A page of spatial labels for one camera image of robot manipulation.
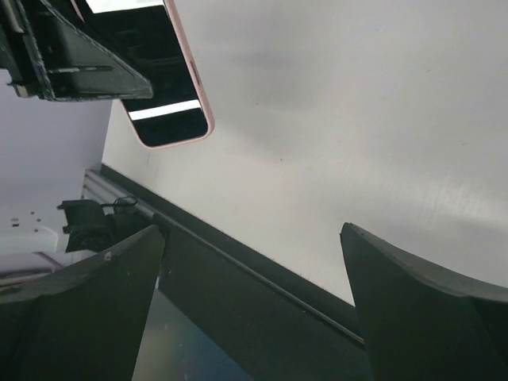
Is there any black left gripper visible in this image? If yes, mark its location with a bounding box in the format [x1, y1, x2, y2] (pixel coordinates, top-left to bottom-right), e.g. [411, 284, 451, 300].
[1, 1, 153, 102]

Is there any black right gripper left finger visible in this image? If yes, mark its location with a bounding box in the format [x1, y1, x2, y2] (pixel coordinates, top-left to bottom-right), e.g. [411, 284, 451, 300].
[1, 225, 164, 380]

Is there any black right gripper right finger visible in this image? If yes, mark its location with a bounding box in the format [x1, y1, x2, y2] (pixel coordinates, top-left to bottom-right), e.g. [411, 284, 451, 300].
[341, 223, 507, 380]

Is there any black smartphone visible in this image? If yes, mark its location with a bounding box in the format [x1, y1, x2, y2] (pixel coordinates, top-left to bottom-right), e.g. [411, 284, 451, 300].
[85, 0, 209, 147]

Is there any pink silicone phone case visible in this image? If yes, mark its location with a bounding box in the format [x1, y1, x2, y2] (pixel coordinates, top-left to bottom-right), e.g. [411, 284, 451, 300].
[71, 0, 216, 150]

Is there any aluminium table edge rail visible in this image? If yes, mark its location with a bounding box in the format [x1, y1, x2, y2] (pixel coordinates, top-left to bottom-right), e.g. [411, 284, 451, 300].
[83, 166, 364, 352]

